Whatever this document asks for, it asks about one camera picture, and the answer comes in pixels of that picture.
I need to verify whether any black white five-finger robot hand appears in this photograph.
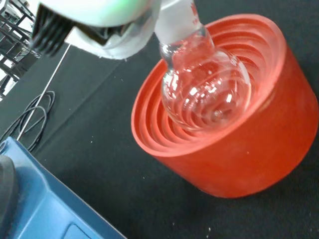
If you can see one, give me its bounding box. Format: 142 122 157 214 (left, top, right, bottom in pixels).
29 0 163 61

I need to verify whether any red round flask stand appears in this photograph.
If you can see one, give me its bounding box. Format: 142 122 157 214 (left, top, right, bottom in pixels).
130 13 319 199

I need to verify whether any thin metal heater rod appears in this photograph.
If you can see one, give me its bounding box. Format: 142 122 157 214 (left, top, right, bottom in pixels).
16 44 72 141

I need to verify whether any black bench cloth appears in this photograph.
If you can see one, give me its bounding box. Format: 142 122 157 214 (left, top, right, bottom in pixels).
0 0 319 239

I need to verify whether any heater with blue base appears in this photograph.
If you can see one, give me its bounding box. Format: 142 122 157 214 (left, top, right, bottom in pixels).
0 135 131 239

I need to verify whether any black heater power cable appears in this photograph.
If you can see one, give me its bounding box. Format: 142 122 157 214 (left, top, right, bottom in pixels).
0 90 56 153

